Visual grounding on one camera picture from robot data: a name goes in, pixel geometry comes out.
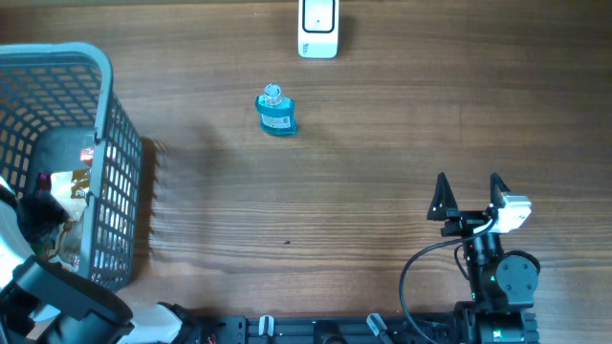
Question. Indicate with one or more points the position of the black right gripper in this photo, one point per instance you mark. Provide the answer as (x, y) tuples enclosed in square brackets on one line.
[(468, 220)]

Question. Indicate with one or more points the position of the blue mouthwash bottle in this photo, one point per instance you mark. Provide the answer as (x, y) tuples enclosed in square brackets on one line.
[(277, 112)]

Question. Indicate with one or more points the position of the black red snack packet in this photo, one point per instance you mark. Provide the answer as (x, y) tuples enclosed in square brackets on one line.
[(87, 155)]

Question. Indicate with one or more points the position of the brown snack pouch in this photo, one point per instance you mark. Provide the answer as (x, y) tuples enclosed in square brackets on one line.
[(70, 189)]

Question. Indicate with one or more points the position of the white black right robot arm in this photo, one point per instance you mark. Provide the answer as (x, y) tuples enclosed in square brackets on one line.
[(502, 283)]

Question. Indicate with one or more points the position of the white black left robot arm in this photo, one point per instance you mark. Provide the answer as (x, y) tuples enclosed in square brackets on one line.
[(80, 311)]

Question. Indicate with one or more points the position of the white barcode scanner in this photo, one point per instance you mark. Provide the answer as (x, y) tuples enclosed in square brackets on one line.
[(318, 28)]

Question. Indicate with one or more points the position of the grey plastic basket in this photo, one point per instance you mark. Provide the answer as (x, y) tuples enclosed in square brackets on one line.
[(55, 100)]

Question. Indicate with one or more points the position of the black mounting rail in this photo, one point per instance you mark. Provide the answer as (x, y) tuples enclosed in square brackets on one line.
[(449, 327)]

